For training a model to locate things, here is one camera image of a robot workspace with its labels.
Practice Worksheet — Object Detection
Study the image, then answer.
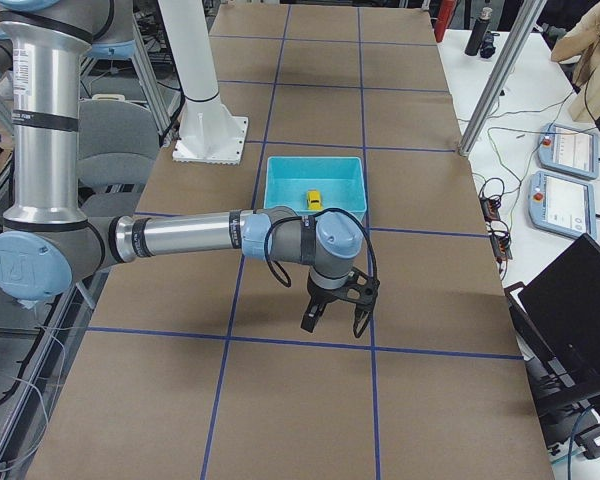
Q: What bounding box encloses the white camera stand pedestal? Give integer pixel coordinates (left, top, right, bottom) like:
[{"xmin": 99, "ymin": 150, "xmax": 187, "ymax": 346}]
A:
[{"xmin": 159, "ymin": 0, "xmax": 249, "ymax": 165}]

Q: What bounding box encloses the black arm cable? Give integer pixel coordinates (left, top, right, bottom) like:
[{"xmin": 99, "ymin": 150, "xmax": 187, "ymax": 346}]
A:
[{"xmin": 264, "ymin": 207, "xmax": 379, "ymax": 301}]

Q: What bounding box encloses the light blue plastic bin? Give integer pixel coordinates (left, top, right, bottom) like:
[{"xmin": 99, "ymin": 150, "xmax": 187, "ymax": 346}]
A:
[{"xmin": 263, "ymin": 156, "xmax": 367, "ymax": 222}]

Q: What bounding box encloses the yellow beetle toy car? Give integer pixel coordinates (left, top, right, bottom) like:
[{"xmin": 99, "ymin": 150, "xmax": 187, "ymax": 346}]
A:
[{"xmin": 306, "ymin": 189, "xmax": 323, "ymax": 211}]

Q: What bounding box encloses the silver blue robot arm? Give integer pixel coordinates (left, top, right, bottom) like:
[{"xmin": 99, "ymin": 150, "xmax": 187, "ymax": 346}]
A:
[{"xmin": 0, "ymin": 1, "xmax": 379, "ymax": 336}]

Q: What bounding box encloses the black water bottle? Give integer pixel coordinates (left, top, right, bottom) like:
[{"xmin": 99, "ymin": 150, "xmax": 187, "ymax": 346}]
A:
[{"xmin": 464, "ymin": 6, "xmax": 495, "ymax": 58}]

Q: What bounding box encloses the small electronics board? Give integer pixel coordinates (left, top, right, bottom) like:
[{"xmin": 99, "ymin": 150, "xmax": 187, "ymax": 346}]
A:
[{"xmin": 479, "ymin": 196, "xmax": 512, "ymax": 264}]

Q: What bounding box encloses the black laptop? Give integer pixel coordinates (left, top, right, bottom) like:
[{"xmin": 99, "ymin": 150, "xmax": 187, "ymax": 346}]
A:
[{"xmin": 504, "ymin": 232, "xmax": 600, "ymax": 416}]

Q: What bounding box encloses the teach pendant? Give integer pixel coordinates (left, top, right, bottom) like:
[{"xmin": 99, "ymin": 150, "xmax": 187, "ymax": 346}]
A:
[
  {"xmin": 538, "ymin": 123, "xmax": 599, "ymax": 180},
  {"xmin": 528, "ymin": 170, "xmax": 597, "ymax": 239}
]

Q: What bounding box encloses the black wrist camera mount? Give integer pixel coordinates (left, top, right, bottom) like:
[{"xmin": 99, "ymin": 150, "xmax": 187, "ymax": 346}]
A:
[{"xmin": 338, "ymin": 267, "xmax": 380, "ymax": 309}]

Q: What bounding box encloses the upper teach pendant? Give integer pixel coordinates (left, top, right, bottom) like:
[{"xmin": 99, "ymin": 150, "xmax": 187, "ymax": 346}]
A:
[{"xmin": 538, "ymin": 123, "xmax": 599, "ymax": 180}]

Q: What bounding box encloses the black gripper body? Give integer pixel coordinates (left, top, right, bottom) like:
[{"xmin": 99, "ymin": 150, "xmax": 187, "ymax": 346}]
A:
[{"xmin": 306, "ymin": 272, "xmax": 354, "ymax": 313}]

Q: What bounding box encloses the aluminium frame post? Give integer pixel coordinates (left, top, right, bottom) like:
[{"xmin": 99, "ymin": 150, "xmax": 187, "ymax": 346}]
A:
[{"xmin": 458, "ymin": 0, "xmax": 547, "ymax": 157}]

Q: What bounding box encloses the grey office chair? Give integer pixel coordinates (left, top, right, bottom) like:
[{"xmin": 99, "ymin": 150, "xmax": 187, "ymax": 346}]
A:
[{"xmin": 77, "ymin": 99, "xmax": 161, "ymax": 217}]

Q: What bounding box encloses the lower teach pendant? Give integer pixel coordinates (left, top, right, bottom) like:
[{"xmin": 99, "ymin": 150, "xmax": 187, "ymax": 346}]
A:
[{"xmin": 528, "ymin": 170, "xmax": 597, "ymax": 239}]

